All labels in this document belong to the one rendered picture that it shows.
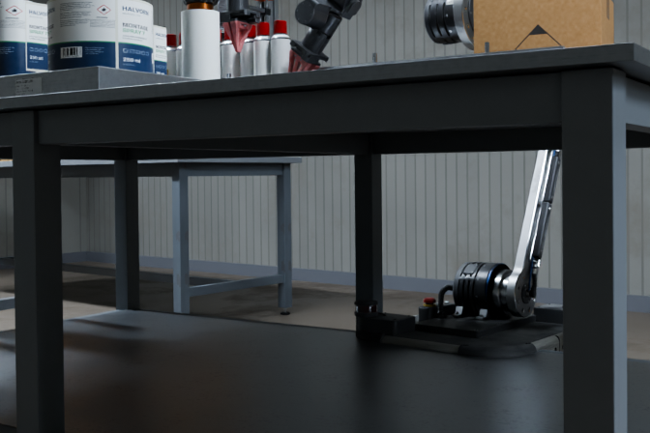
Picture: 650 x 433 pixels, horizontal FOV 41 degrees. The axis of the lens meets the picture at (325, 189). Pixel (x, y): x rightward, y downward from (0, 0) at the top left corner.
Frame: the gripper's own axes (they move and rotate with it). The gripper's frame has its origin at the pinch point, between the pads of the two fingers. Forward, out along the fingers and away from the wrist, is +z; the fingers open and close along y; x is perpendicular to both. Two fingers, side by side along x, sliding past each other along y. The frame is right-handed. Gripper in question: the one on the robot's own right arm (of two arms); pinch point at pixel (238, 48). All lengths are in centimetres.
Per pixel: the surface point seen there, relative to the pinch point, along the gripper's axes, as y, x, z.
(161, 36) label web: -13.2, -14.1, -2.8
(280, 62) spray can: 10.3, 4.3, 3.8
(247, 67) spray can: -0.6, 4.5, 4.1
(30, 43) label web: -14, -53, 4
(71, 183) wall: -419, 308, 31
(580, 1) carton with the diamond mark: 80, 27, -6
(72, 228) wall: -420, 308, 68
